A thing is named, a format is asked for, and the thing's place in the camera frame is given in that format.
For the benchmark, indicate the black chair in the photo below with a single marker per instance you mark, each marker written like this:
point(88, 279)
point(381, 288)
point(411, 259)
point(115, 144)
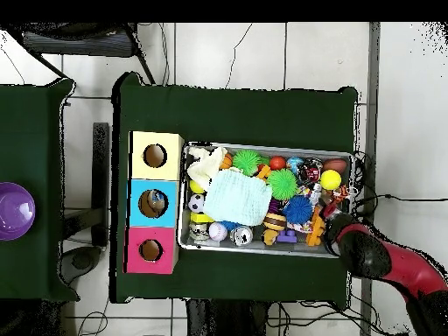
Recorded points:
point(77, 43)

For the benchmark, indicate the green spiky rubber ball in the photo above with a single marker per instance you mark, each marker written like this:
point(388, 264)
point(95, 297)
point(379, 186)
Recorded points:
point(281, 184)
point(246, 162)

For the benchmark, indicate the mint green cloth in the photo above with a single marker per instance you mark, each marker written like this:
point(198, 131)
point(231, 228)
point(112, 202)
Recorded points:
point(238, 197)

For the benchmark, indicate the cream cloth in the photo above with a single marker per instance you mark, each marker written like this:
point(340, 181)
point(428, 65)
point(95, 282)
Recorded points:
point(204, 166)

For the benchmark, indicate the crushed clear plastic bottle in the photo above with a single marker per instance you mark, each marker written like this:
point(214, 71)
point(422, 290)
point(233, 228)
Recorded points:
point(156, 200)

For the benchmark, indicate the blue spiky rubber ball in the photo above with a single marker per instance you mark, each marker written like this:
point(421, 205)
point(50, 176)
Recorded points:
point(297, 209)

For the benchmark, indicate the orange toy building block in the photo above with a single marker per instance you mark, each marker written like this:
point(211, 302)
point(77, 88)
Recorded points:
point(264, 171)
point(315, 229)

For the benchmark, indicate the purple bowl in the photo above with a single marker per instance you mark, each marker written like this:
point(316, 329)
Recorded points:
point(15, 211)

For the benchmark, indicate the yellow ball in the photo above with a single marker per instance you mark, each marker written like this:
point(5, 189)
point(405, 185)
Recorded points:
point(330, 179)

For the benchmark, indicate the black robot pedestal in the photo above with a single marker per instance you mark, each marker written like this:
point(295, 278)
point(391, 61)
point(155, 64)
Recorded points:
point(224, 322)

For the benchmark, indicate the silver mesh bin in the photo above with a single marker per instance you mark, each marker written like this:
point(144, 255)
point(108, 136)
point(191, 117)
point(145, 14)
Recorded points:
point(255, 245)

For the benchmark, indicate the dark green tablecloth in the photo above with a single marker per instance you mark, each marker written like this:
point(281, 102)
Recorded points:
point(227, 115)
point(28, 140)

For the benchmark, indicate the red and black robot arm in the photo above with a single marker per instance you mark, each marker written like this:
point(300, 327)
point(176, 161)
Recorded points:
point(367, 255)

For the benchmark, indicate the white toy baseball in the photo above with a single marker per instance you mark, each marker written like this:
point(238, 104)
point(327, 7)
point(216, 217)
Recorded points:
point(217, 231)

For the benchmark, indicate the black and white soccer ball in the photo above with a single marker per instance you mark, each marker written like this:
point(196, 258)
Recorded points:
point(196, 203)

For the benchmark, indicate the wooden box with three holes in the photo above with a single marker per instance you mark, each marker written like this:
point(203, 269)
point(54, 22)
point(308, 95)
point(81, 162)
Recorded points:
point(171, 161)

